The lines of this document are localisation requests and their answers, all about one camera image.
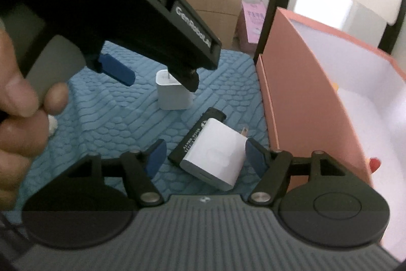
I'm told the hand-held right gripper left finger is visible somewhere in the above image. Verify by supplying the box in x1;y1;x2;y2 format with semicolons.
47;139;167;207

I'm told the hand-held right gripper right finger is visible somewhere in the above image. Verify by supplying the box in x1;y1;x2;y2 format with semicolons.
245;138;353;205

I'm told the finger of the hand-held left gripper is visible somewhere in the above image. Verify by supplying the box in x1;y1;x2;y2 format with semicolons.
166;63;200;93
87;53;136;87

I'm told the small white charger plug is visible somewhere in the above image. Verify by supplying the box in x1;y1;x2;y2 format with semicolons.
155;69;193;111

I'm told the large white charger plug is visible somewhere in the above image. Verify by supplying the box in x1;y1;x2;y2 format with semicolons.
179;118;249;192

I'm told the pink cardboard box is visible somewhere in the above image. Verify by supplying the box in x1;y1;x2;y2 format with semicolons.
255;6;406;199

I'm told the person's left hand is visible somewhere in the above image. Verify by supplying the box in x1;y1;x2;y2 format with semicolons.
0;20;70;211

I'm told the blue textured blanket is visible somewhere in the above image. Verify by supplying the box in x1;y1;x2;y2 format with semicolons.
6;40;271;215

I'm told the pink booklet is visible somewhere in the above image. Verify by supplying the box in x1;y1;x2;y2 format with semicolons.
241;0;267;45

